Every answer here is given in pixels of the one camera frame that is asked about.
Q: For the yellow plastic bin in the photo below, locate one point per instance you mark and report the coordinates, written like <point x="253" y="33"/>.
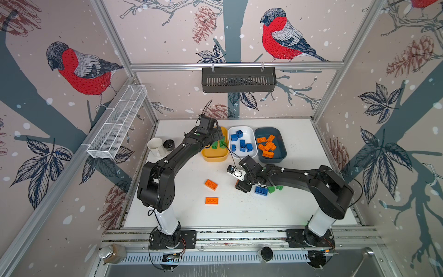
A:
<point x="218" y="155"/>

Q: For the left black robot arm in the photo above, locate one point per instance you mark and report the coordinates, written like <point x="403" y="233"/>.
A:
<point x="156" y="188"/>

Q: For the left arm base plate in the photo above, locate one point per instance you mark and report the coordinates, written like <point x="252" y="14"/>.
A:
<point x="178" y="240"/>

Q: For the white plastic bin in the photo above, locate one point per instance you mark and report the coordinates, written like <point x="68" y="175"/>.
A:
<point x="248" y="136"/>

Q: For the white ceramic mug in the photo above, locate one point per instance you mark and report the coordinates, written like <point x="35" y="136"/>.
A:
<point x="155" y="145"/>

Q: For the glass grinder black cap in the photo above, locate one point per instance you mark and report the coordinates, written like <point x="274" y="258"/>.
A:
<point x="169" y="145"/>

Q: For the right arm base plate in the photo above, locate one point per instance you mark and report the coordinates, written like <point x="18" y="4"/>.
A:
<point x="304" y="238"/>

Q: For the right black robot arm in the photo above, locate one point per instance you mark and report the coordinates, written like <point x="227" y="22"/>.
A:
<point x="331" y="192"/>

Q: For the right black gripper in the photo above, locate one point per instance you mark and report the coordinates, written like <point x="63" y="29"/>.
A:
<point x="241" y="183"/>

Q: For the white wire mesh tray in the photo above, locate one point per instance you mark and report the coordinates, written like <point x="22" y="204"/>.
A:
<point x="112" y="133"/>

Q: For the metal ladle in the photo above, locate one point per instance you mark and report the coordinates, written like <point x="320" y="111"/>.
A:
<point x="367" y="253"/>

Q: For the glass jar metal lid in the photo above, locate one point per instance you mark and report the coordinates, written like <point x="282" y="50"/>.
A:
<point x="113" y="254"/>

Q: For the blue lego front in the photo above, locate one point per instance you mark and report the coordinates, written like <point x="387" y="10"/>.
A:
<point x="261" y="191"/>

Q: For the black round knob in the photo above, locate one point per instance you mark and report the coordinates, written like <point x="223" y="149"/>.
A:
<point x="266" y="254"/>

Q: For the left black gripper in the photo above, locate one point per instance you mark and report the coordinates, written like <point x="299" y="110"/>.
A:
<point x="217" y="137"/>

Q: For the green lego small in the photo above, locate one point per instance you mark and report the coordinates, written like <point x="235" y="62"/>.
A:
<point x="271" y="189"/>

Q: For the dark teal plastic bin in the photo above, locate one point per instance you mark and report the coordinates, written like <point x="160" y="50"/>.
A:
<point x="273" y="135"/>

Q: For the black wire basket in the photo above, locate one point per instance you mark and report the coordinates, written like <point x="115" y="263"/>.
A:
<point x="230" y="80"/>

